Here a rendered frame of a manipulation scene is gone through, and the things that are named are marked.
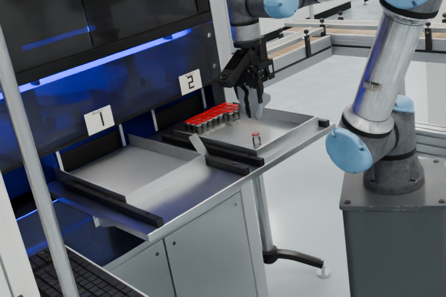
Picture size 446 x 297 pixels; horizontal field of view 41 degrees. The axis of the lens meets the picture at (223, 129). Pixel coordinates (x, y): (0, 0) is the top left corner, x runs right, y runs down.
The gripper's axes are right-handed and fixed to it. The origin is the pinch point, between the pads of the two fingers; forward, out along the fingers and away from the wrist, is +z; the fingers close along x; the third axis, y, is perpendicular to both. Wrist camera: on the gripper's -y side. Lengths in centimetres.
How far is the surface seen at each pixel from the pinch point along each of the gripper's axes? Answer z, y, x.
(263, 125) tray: 10.1, 14.3, 10.2
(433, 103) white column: 55, 158, 30
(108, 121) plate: -2.1, -24.2, 31.5
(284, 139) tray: 8.1, 5.2, -5.8
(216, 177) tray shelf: 10.4, -17.2, -1.8
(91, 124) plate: -3.3, -29.6, 31.5
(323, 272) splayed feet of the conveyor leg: 96, 59, 30
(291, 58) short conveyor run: 7, 68, 43
